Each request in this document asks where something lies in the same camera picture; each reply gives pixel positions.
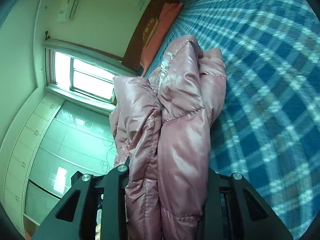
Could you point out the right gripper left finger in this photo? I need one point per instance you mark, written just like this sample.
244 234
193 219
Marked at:
75 215

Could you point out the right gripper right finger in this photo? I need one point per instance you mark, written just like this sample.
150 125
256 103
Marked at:
235 210

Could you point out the pink puffer jacket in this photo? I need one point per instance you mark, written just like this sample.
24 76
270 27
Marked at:
161 125

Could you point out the white sliding wardrobe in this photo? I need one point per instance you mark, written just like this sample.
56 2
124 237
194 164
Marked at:
57 139

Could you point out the blue plaid bed sheet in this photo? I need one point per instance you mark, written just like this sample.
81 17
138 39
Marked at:
268 129

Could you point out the left window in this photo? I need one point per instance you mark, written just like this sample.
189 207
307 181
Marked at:
72 74

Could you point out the left window inner curtain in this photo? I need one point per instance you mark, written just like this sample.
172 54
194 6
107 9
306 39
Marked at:
89 56

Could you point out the brown embroidered pillow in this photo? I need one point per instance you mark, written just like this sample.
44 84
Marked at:
149 30

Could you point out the orange folded blanket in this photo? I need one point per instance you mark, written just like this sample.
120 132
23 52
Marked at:
167 17

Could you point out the wall power socket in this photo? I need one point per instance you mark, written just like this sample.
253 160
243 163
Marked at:
140 4

